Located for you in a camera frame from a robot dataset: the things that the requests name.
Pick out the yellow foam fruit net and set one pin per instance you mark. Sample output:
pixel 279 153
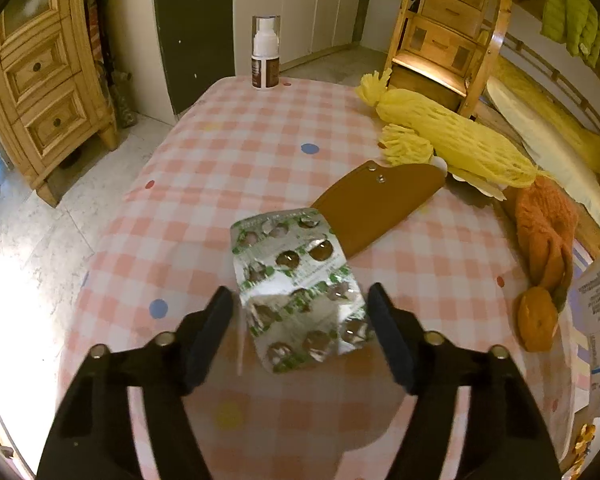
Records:
pixel 405 146
pixel 455 135

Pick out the dark hanging cloth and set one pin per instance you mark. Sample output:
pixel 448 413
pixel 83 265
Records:
pixel 100 35

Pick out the tall wooden cabinet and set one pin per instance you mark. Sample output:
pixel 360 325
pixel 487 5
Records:
pixel 40 85

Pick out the pale yellow mattress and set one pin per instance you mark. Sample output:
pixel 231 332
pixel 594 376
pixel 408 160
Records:
pixel 555 170

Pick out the orange plush toy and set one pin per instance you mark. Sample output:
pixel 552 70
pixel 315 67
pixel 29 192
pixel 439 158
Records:
pixel 545 230

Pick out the orange fruit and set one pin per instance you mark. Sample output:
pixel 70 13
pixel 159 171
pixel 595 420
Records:
pixel 536 320

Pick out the wooden bunk bed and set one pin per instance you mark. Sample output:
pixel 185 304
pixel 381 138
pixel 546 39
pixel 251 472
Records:
pixel 555 85

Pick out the brown leather case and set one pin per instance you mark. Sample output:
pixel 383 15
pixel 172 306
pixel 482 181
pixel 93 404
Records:
pixel 380 205

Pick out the wooden staircase with drawers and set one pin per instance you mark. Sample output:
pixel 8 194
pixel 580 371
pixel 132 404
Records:
pixel 445 30

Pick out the camouflage bag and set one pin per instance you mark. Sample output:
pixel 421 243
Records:
pixel 122 100

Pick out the wide black wall panel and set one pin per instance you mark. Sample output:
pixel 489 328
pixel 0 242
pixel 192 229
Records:
pixel 195 35

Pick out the white foam wrap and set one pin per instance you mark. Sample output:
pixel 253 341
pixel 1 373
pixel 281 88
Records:
pixel 480 187

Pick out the green puffer jacket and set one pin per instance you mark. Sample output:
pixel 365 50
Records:
pixel 575 15

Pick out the white wardrobe with round holes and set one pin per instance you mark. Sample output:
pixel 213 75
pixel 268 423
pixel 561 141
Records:
pixel 300 5

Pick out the white spray bottle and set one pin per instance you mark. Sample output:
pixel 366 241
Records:
pixel 265 60

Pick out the yellow blanket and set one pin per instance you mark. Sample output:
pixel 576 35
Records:
pixel 570 130

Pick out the silver pill blister pack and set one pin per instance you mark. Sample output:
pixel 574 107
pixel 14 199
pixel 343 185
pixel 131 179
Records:
pixel 300 310

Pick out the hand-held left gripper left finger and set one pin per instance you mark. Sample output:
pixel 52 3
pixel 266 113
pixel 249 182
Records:
pixel 207 340

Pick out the table with pink checked cloth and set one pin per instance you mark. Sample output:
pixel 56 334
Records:
pixel 205 185

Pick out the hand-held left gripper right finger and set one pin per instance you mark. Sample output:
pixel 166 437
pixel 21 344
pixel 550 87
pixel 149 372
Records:
pixel 392 340

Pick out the orange patterned object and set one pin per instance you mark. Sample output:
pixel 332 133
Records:
pixel 584 447

